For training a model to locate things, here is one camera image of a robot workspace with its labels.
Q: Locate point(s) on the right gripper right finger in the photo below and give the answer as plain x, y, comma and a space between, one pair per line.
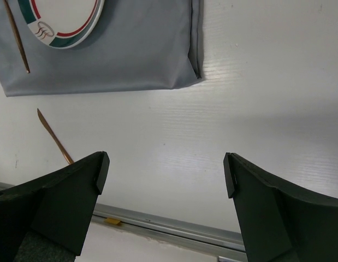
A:
279, 220

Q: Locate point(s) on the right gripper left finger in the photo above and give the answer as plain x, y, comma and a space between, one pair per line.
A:
47, 219

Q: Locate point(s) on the white plate green red rim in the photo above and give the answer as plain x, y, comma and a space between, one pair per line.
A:
61, 24

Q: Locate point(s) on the grey cloth placemat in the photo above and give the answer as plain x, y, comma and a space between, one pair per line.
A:
134, 46

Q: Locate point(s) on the copper fork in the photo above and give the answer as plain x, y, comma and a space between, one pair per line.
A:
16, 35

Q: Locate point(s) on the front aluminium rail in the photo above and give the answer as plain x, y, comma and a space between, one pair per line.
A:
225, 245

